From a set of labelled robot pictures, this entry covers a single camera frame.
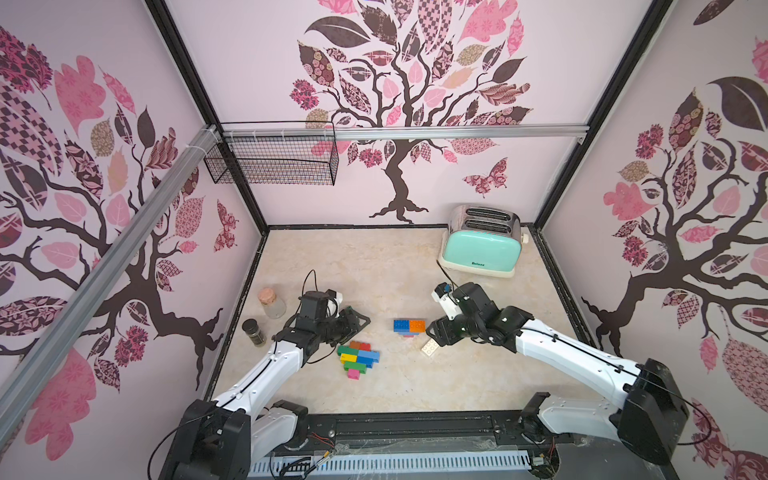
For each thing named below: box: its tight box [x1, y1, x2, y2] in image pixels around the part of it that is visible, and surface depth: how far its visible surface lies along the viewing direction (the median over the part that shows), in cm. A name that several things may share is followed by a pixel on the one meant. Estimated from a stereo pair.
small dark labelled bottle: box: [242, 318, 266, 347], surface depth 85 cm
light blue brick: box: [358, 350, 380, 365], surface depth 86 cm
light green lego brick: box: [344, 361, 367, 374], surface depth 85 cm
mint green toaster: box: [439, 203, 529, 278], surface depth 100 cm
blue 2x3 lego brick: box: [393, 320, 410, 332], surface depth 89 cm
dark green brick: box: [337, 345, 359, 356], surface depth 87 cm
